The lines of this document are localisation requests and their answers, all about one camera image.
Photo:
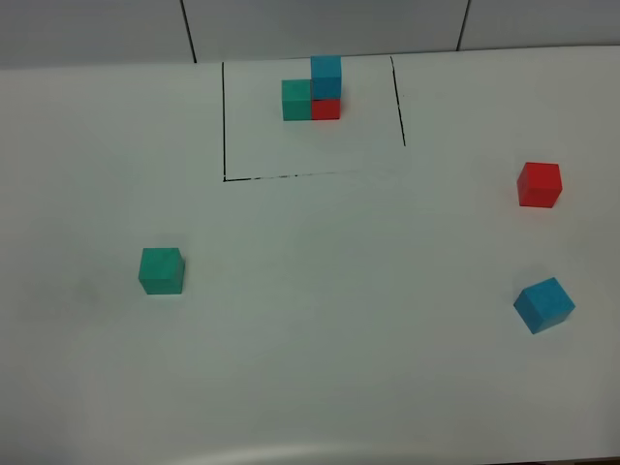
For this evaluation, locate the red template cube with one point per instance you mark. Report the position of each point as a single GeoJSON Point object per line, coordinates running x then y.
{"type": "Point", "coordinates": [328, 109]}

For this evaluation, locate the green template cube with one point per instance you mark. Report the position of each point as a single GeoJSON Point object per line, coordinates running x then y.
{"type": "Point", "coordinates": [296, 98]}

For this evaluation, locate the blue template cube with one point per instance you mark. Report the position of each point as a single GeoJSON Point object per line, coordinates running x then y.
{"type": "Point", "coordinates": [326, 76]}

